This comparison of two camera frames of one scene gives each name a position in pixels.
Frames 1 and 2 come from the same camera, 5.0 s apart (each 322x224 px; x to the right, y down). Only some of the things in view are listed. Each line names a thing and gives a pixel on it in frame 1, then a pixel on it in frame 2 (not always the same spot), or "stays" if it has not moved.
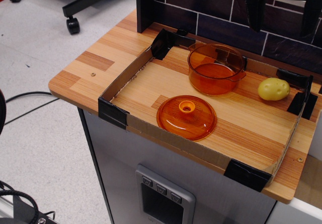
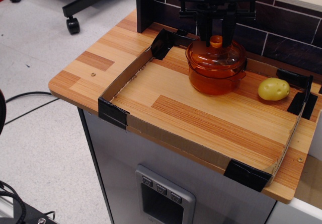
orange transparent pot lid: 189,116 to 216,57
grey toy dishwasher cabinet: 147,180 stays
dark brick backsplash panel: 216,13 stays
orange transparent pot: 214,68 stays
